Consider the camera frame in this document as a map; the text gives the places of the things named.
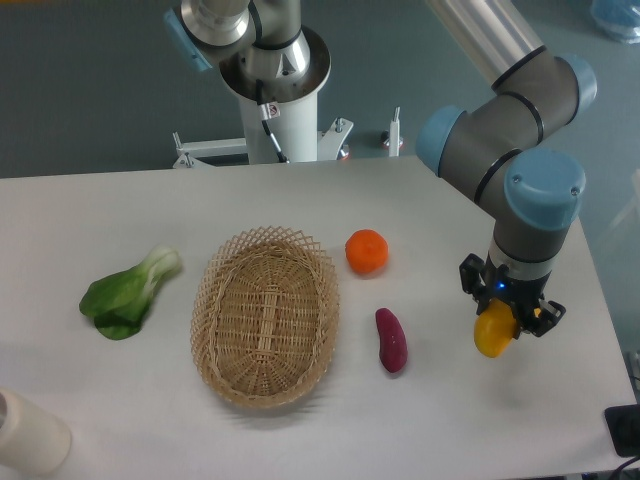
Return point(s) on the blue plastic bag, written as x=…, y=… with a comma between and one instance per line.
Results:
x=617, y=18

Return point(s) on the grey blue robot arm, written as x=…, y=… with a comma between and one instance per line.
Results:
x=494, y=155

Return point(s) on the yellow mango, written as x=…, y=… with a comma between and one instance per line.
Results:
x=494, y=329

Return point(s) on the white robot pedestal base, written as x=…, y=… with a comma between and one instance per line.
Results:
x=277, y=92

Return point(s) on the white cylinder post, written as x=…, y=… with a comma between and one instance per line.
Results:
x=33, y=440

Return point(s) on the orange tangerine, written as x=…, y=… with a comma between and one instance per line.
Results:
x=366, y=251

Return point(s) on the green bok choy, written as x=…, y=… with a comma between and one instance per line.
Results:
x=118, y=303

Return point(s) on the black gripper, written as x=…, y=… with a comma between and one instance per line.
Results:
x=483, y=281

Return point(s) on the purple sweet potato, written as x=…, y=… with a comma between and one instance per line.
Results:
x=393, y=349

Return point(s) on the black device at edge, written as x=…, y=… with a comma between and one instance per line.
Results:
x=623, y=426

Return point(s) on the woven wicker basket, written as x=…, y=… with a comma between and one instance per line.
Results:
x=266, y=317

